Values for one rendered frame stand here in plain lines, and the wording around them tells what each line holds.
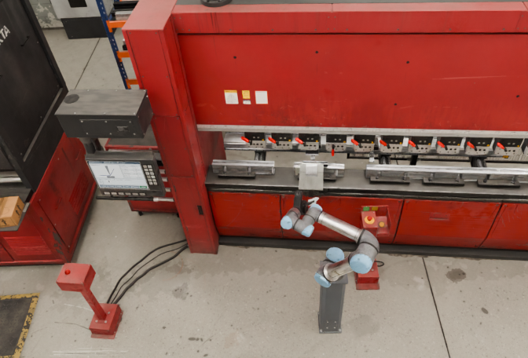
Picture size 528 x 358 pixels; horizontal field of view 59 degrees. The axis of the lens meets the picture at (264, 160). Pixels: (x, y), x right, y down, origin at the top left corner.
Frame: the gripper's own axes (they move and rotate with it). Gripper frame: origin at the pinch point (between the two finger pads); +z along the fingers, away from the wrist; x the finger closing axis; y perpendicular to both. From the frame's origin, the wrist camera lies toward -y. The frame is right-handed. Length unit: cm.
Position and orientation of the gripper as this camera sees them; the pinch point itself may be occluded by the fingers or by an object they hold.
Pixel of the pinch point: (308, 195)
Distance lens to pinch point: 306.8
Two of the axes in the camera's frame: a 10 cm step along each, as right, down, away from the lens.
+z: 4.7, -3.9, 7.9
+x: 8.8, 1.1, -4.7
